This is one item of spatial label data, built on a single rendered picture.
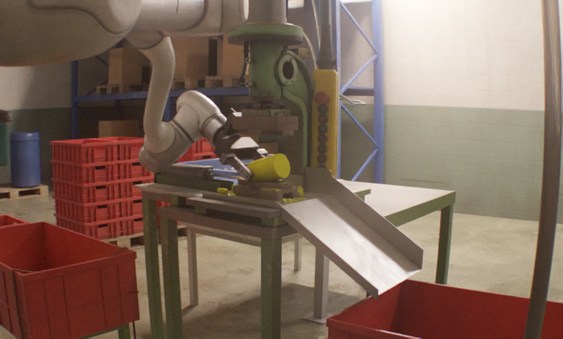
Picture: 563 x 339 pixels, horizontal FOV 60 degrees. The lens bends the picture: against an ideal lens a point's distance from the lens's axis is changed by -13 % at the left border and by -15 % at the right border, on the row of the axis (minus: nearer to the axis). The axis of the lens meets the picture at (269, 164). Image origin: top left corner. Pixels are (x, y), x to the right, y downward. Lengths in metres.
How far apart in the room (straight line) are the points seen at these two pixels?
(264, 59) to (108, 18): 0.98
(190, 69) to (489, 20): 4.13
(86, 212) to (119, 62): 4.83
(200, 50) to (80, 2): 7.46
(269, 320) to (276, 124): 0.52
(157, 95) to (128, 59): 7.68
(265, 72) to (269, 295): 0.60
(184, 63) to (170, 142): 6.23
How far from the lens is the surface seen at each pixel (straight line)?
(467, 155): 6.82
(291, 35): 1.54
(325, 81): 1.73
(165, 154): 1.70
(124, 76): 9.15
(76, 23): 0.63
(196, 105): 1.74
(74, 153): 4.72
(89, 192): 4.67
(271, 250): 1.44
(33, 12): 0.64
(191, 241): 3.49
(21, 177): 8.16
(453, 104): 6.87
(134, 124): 9.64
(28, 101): 10.19
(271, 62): 1.56
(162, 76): 1.50
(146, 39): 1.32
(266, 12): 1.56
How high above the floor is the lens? 1.26
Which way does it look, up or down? 6 degrees down
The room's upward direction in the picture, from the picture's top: straight up
